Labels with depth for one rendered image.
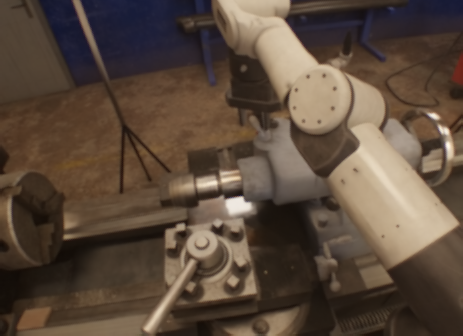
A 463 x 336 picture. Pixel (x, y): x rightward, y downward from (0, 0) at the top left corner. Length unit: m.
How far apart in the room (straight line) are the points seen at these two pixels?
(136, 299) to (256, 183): 0.49
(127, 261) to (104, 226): 0.15
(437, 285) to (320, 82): 0.23
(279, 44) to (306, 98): 0.12
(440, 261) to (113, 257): 1.04
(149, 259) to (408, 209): 0.94
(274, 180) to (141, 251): 0.61
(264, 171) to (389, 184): 0.44
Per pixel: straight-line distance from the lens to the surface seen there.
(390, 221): 0.33
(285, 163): 0.72
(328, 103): 0.34
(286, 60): 0.43
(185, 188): 0.74
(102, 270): 1.18
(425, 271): 0.33
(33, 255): 0.86
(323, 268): 0.72
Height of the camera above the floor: 1.67
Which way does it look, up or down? 44 degrees down
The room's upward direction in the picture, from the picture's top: 7 degrees counter-clockwise
